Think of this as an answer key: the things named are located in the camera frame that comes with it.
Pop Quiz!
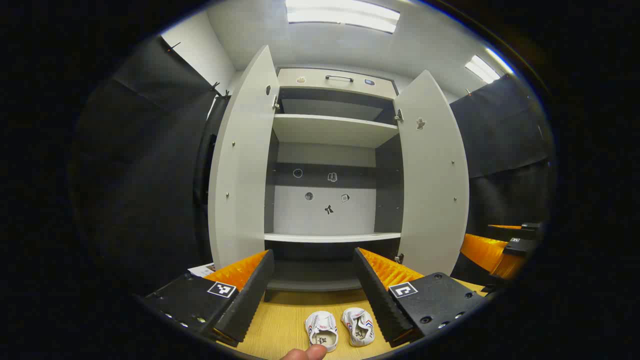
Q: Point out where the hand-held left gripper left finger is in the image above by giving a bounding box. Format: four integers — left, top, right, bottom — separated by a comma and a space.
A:
142, 249, 276, 348

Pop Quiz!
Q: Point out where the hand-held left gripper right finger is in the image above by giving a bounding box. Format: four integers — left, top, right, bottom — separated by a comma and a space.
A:
352, 247, 488, 348

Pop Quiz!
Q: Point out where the white shoe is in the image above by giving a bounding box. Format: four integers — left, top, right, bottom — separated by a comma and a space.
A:
305, 311, 339, 353
341, 307, 376, 348

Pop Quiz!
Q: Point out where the white shoe cabinet door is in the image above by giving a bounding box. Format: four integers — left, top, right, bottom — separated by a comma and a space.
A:
392, 70, 471, 277
207, 45, 281, 271

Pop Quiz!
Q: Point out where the grey white shoe cabinet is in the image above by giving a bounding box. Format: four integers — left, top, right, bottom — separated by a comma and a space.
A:
207, 45, 471, 303

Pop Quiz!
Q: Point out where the white cabinet drawer front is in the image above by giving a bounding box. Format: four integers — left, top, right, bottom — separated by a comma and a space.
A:
276, 67, 398, 100

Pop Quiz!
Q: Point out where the white paper sheet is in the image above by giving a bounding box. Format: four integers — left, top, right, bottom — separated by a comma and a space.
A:
187, 263, 217, 279

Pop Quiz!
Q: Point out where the black backdrop cloth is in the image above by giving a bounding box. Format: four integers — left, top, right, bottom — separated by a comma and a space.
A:
447, 74, 557, 286
67, 35, 233, 301

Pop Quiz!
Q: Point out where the small ceiling light panel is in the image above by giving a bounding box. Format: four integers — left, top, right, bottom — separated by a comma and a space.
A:
464, 54, 502, 84

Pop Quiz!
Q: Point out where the large ceiling light panel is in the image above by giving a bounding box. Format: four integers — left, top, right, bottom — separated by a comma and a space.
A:
285, 0, 401, 34

